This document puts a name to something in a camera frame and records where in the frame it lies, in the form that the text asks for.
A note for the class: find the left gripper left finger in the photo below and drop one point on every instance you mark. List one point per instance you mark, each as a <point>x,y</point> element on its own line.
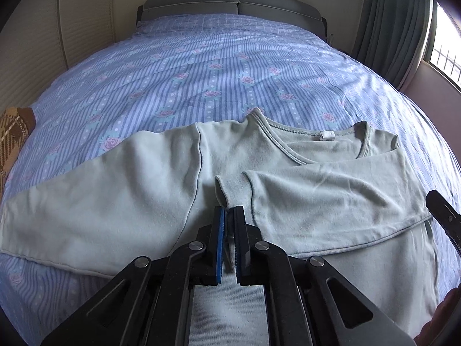
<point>149,302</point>

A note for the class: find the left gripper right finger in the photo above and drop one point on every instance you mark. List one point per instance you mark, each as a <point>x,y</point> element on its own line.
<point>308,302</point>

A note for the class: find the light green long-sleeve shirt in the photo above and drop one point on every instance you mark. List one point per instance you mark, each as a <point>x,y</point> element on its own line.
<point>349,194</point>

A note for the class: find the window with metal railing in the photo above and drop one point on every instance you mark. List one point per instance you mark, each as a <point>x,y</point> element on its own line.
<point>443,45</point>

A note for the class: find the teal green curtain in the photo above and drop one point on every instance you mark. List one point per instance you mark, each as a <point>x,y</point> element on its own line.
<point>392,38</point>

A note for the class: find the brown plaid folded garment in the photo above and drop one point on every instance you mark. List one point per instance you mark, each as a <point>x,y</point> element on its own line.
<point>17,124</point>

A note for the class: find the beige louvered wardrobe doors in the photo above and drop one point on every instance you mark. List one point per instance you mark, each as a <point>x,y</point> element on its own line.
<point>44,38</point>

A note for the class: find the grey upholstered headboard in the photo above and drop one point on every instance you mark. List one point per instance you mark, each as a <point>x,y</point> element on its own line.
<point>292,12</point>

